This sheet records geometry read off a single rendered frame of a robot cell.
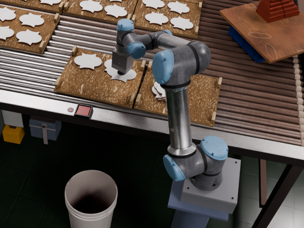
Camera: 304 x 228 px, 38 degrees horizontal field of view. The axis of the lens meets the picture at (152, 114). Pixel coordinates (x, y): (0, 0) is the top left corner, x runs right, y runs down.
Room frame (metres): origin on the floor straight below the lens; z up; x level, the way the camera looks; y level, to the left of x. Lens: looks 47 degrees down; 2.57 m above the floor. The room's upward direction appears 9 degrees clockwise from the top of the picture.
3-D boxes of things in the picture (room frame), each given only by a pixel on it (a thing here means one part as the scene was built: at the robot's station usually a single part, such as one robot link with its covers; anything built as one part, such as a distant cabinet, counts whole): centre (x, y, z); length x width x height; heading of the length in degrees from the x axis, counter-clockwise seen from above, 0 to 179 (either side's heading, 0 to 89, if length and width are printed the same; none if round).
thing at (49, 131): (1.46, 0.54, 0.77); 0.14 x 0.11 x 0.18; 88
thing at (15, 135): (1.46, 0.72, 0.74); 0.09 x 0.08 x 0.24; 88
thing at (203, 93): (1.69, -0.13, 0.93); 0.41 x 0.35 x 0.02; 84
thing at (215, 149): (1.17, -0.27, 1.12); 0.13 x 0.12 x 0.14; 122
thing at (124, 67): (1.65, 0.18, 1.15); 0.10 x 0.09 x 0.16; 157
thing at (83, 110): (1.46, 0.34, 0.92); 0.06 x 0.06 x 0.01; 88
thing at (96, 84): (1.73, 0.30, 0.93); 0.41 x 0.35 x 0.02; 86
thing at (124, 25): (1.63, 0.18, 1.31); 0.09 x 0.08 x 0.11; 32
